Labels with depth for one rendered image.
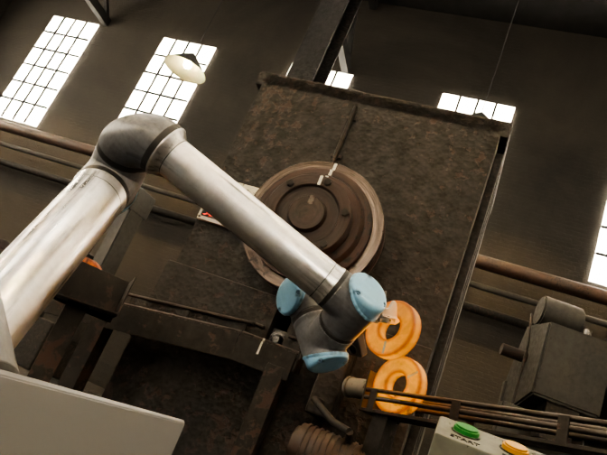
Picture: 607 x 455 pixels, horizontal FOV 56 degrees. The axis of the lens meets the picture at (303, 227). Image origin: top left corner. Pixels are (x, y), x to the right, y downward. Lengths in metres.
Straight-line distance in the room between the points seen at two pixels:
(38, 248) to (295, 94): 1.52
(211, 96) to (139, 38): 2.18
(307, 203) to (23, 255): 1.01
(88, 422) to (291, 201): 1.35
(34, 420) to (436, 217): 1.66
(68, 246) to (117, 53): 10.85
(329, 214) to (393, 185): 0.36
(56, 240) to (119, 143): 0.25
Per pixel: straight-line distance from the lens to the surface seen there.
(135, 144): 1.17
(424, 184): 2.08
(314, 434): 1.58
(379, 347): 1.50
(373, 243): 1.83
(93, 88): 11.60
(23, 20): 13.71
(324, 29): 5.82
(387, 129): 2.21
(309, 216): 1.80
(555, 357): 5.95
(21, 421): 0.53
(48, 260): 1.04
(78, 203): 1.14
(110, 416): 0.62
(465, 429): 0.98
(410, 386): 1.54
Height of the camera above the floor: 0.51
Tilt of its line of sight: 18 degrees up
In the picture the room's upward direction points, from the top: 23 degrees clockwise
